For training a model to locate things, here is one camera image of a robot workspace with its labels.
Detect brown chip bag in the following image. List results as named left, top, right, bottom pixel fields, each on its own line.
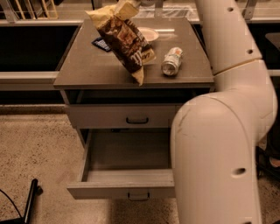
left=87, top=0, right=156, bottom=86

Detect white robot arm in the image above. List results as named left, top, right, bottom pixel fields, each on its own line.
left=171, top=0, right=277, bottom=224

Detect closed grey top drawer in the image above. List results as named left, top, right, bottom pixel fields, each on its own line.
left=66, top=104, right=179, bottom=129

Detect grey drawer cabinet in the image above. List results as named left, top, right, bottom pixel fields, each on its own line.
left=54, top=17, right=214, bottom=143

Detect open grey middle drawer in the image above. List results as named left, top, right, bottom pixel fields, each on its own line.
left=67, top=128, right=175, bottom=201

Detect crushed white soda can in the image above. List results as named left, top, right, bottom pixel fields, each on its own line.
left=161, top=47, right=183, bottom=76

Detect white bowl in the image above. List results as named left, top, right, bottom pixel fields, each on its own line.
left=138, top=27, right=159, bottom=43

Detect dark blue snack bar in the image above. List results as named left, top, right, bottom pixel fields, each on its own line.
left=92, top=37, right=111, bottom=53

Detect black stand leg left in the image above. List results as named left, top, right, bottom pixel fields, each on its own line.
left=0, top=178, right=43, bottom=224

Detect black shoe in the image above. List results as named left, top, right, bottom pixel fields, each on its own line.
left=255, top=147, right=280, bottom=181

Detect wooden rack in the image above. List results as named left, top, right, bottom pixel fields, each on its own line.
left=8, top=0, right=59, bottom=20

